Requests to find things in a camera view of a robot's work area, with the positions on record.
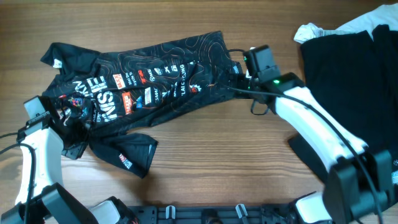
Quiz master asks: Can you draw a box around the black garment pile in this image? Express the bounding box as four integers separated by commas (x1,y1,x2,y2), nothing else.
287,24,398,187

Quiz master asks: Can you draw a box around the white garment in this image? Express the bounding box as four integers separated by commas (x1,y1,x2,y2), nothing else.
293,3,397,44

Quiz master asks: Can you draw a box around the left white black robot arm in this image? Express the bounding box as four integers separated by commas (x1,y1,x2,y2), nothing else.
1,96,140,224

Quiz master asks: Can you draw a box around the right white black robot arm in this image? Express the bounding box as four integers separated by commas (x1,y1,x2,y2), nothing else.
226,66,395,223

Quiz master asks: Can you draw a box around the black orange printed cycling jersey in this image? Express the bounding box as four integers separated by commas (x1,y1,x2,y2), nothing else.
41,31,242,177

